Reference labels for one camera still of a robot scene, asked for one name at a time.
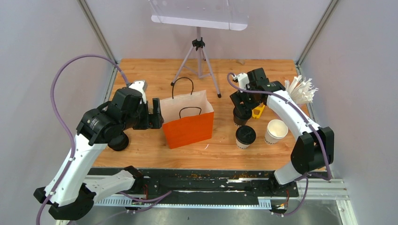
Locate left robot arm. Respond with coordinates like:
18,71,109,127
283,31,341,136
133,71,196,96
34,87,164,221

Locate white wrapped straws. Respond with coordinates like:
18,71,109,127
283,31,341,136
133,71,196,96
284,75,319,106

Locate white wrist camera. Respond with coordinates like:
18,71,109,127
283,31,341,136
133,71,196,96
129,80,148,104
232,73,250,90

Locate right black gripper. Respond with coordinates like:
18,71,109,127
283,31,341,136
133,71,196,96
230,84,262,115

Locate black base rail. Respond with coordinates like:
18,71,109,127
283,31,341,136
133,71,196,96
102,167,321,207

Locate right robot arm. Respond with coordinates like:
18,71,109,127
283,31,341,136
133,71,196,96
227,68,334,196

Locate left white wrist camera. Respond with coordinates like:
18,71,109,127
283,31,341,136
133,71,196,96
129,80,148,104

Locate stack of black lids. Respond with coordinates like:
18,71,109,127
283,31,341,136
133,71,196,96
108,132,129,151

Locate orange paper bag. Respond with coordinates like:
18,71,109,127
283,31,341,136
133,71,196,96
160,81,214,149

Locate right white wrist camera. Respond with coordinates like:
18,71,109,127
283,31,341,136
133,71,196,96
232,73,250,90

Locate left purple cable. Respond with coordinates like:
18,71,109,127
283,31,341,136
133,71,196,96
36,54,131,225

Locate black sleeved coffee cup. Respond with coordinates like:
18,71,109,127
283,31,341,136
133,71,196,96
233,107,252,127

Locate tripod stand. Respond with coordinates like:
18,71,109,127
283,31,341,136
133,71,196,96
170,27,222,98

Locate purple cable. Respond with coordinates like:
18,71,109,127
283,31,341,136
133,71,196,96
36,54,131,225
226,73,333,181

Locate white paper cup stack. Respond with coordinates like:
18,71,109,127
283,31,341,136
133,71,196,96
264,120,289,144

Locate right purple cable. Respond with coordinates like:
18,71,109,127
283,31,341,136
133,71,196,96
226,73,333,181

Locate yellow plastic triangle tool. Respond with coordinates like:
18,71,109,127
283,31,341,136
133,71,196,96
252,104,265,119

